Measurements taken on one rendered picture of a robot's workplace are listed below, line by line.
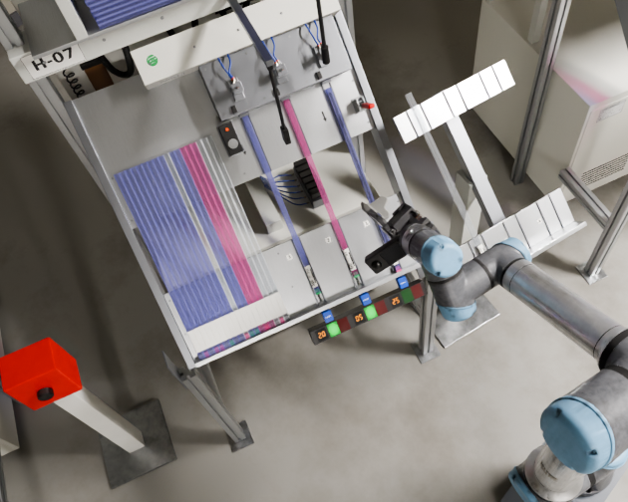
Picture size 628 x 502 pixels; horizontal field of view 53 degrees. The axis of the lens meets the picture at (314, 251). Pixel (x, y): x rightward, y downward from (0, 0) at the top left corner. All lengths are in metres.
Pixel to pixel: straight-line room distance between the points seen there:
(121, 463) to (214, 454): 0.33
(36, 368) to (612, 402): 1.31
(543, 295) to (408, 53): 2.21
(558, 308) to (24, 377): 1.27
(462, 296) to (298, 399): 1.14
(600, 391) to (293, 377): 1.45
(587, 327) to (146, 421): 1.67
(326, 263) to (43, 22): 0.85
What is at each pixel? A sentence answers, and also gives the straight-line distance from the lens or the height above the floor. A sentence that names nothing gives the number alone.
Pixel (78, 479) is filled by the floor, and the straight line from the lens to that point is 2.49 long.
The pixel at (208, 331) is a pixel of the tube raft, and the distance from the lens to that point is 1.62.
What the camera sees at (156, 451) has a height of 0.01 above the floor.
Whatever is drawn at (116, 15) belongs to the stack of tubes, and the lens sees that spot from 1.41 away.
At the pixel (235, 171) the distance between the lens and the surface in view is 1.58.
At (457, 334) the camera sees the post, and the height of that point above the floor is 0.01.
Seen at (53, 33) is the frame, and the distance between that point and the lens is 1.47.
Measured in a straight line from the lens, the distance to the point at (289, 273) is 1.62.
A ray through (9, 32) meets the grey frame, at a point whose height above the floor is 1.42.
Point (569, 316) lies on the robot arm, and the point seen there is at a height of 1.11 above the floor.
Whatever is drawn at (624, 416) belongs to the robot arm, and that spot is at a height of 1.19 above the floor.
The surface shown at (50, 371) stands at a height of 0.78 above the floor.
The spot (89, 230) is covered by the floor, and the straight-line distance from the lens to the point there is 2.95.
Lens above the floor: 2.18
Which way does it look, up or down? 58 degrees down
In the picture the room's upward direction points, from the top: 13 degrees counter-clockwise
